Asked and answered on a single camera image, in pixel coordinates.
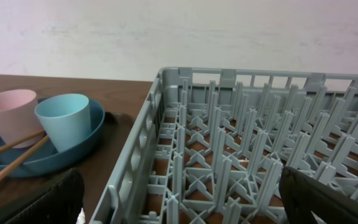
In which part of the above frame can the dark brown serving tray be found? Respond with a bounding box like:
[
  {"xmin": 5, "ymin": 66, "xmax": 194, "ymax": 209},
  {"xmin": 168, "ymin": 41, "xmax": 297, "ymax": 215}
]
[{"xmin": 0, "ymin": 112, "xmax": 134, "ymax": 223}]

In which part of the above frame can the grey dishwasher rack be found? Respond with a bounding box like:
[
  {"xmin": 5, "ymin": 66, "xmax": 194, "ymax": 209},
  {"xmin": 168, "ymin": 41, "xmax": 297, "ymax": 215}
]
[{"xmin": 90, "ymin": 67, "xmax": 358, "ymax": 223}]

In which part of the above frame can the light blue cup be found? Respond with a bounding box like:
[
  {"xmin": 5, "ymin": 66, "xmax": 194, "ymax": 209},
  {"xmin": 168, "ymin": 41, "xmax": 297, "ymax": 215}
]
[{"xmin": 35, "ymin": 93, "xmax": 91, "ymax": 152}]

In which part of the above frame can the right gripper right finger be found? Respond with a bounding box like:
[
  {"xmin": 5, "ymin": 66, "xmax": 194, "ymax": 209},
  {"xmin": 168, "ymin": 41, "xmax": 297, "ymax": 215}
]
[{"xmin": 279, "ymin": 167, "xmax": 358, "ymax": 223}]

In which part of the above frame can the wooden chopstick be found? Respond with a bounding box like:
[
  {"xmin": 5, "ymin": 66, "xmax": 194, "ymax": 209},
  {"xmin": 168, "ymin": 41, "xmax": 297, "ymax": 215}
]
[
  {"xmin": 0, "ymin": 130, "xmax": 45, "ymax": 153},
  {"xmin": 0, "ymin": 136, "xmax": 49, "ymax": 181}
]

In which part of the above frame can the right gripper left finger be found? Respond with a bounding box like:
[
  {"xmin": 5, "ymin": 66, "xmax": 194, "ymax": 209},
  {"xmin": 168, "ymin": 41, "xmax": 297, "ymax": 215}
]
[{"xmin": 3, "ymin": 169, "xmax": 85, "ymax": 224}]

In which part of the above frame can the pink cup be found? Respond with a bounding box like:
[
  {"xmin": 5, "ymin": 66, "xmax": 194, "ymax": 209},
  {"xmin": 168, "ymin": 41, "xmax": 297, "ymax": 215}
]
[{"xmin": 0, "ymin": 89, "xmax": 43, "ymax": 144}]

